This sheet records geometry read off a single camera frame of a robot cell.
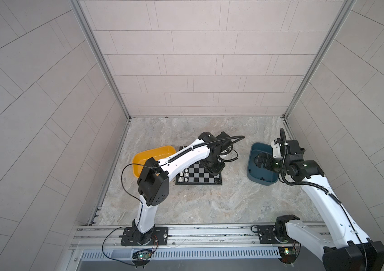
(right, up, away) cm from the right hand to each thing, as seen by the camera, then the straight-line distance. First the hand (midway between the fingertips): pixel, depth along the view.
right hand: (260, 161), depth 78 cm
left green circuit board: (-50, -34, -13) cm, 62 cm away
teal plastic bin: (+5, -10, +11) cm, 16 cm away
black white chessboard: (-30, -9, +10) cm, 33 cm away
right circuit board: (+8, -36, -10) cm, 39 cm away
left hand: (-18, -5, +2) cm, 19 cm away
